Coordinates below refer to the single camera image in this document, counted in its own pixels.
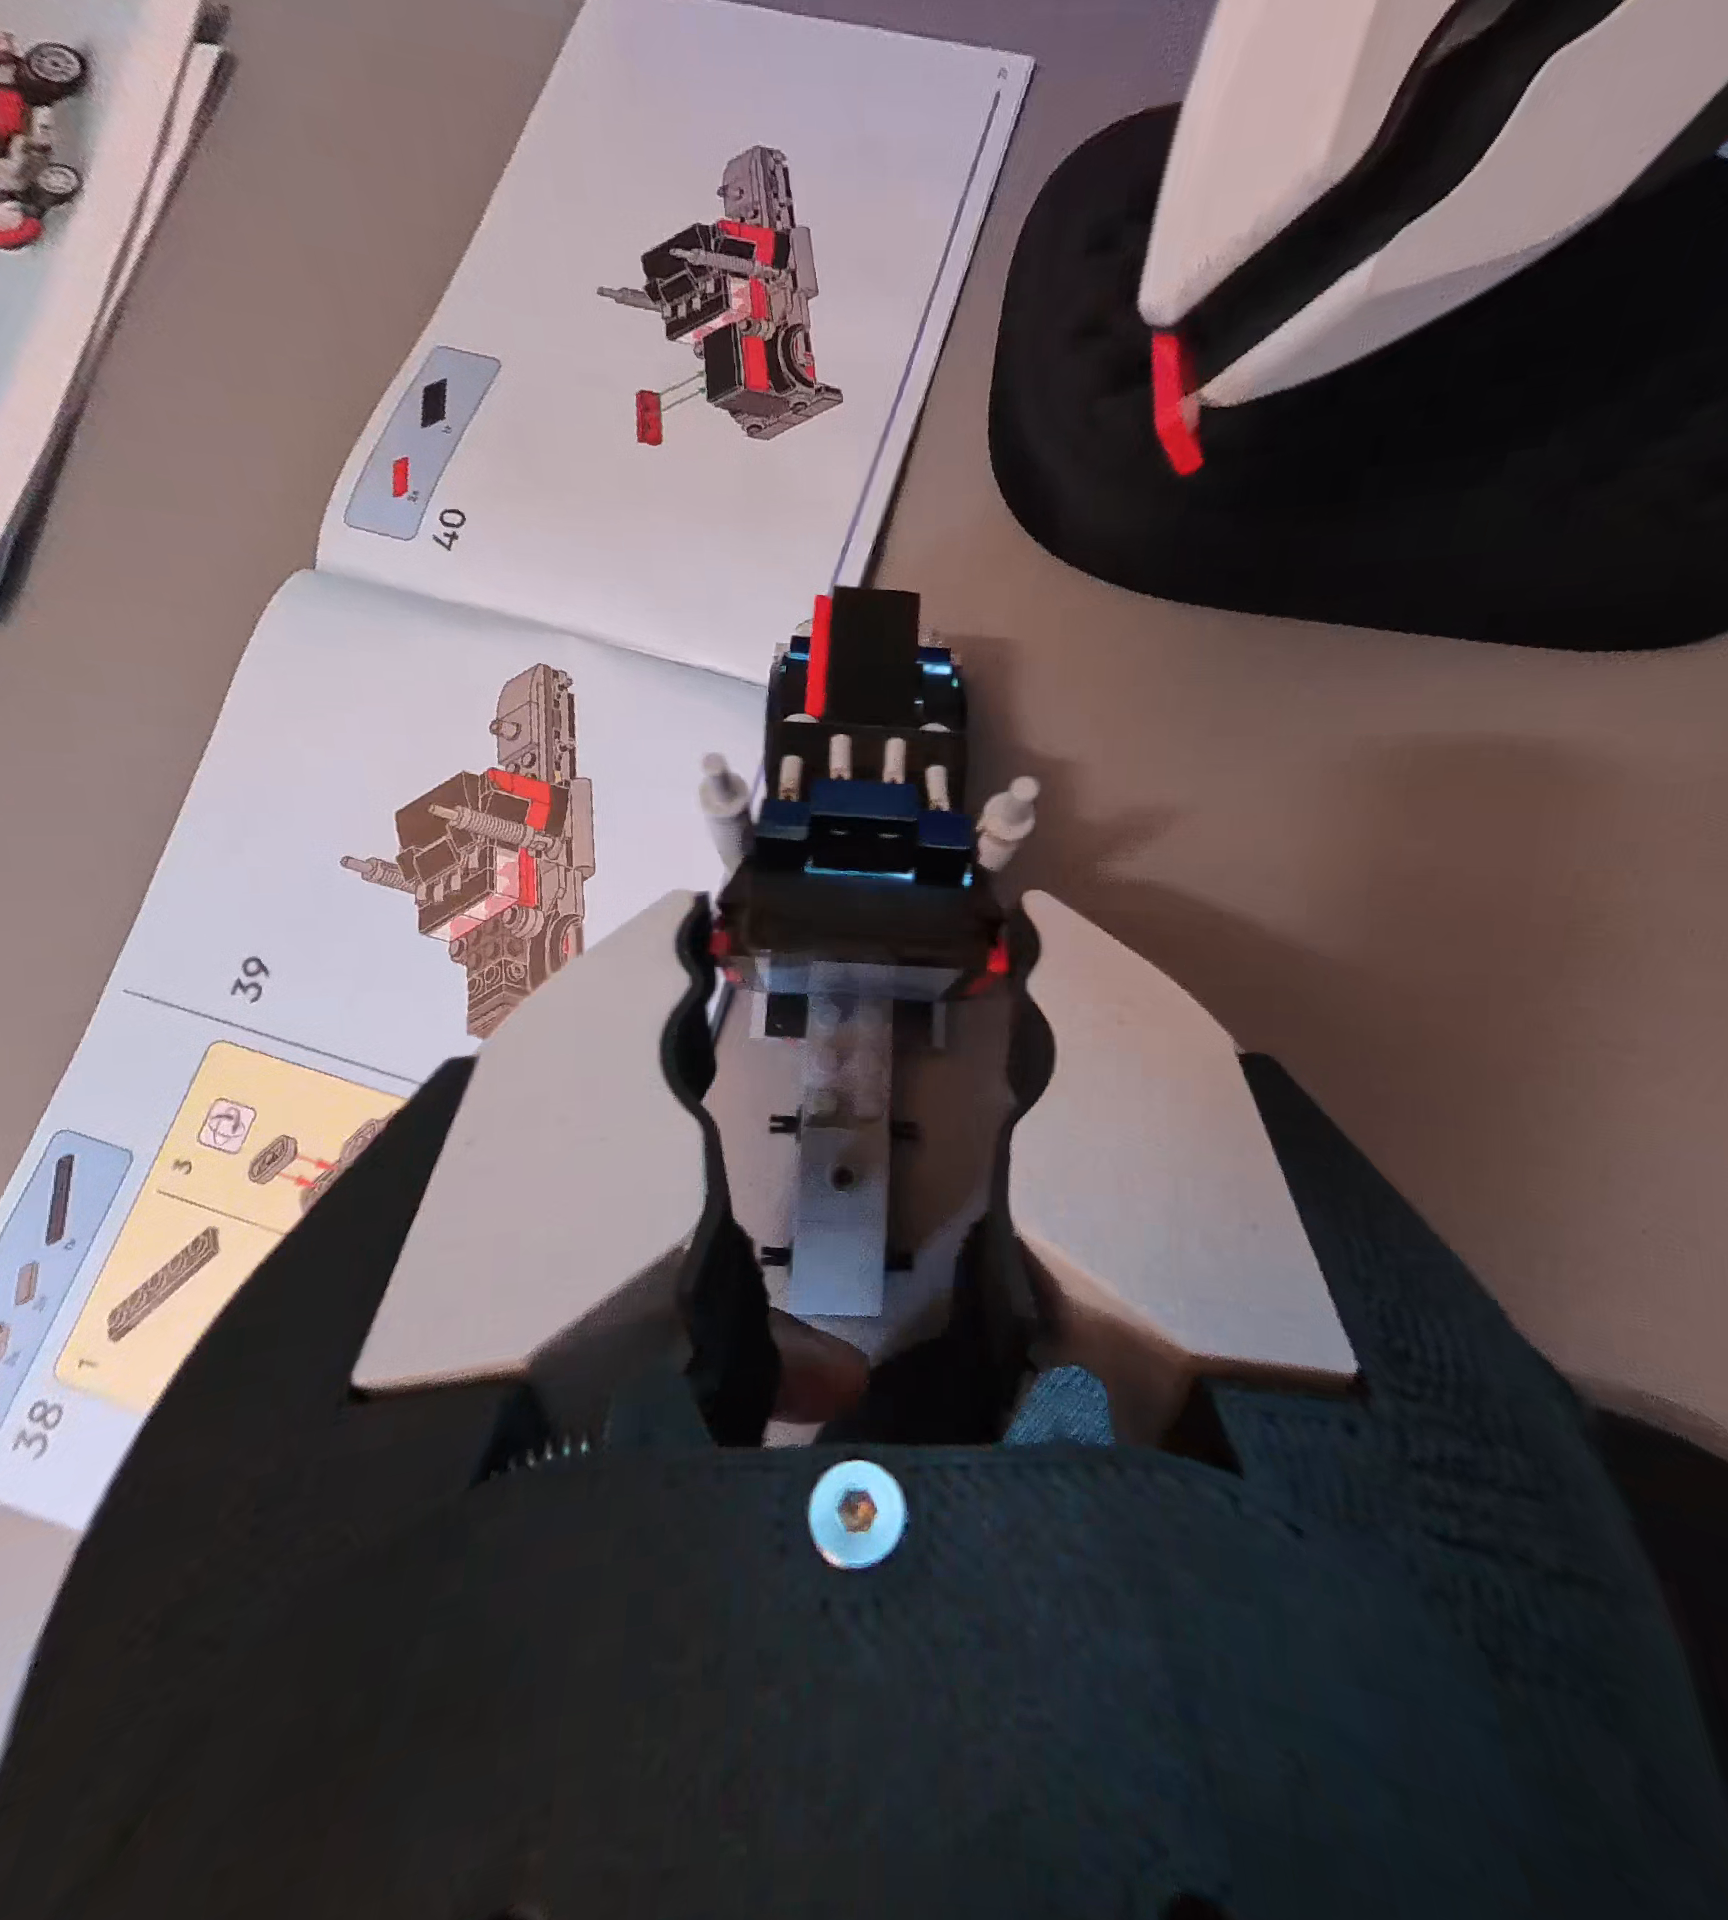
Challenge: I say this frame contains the closed instruction booklets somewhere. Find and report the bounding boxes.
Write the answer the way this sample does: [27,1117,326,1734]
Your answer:
[0,0,233,684]

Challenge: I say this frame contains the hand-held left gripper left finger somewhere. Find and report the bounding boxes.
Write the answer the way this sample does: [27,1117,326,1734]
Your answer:
[352,893,779,1447]

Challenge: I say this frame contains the black red lego truck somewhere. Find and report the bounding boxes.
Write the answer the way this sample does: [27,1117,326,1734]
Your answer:
[702,582,1040,1319]

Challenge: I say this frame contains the open instruction booklet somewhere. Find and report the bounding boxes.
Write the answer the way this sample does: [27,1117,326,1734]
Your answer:
[0,0,1031,1530]

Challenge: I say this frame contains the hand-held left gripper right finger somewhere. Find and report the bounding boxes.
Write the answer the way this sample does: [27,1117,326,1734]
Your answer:
[1003,893,1362,1447]

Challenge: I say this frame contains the person's left hand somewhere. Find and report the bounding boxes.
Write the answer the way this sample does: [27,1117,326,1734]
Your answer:
[778,1319,878,1424]

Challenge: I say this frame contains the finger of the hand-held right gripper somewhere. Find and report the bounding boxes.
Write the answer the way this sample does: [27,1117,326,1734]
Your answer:
[1198,0,1728,410]
[1134,0,1628,337]

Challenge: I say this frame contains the small red lego piece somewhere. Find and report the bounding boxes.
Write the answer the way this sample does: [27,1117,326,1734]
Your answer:
[1151,324,1212,476]

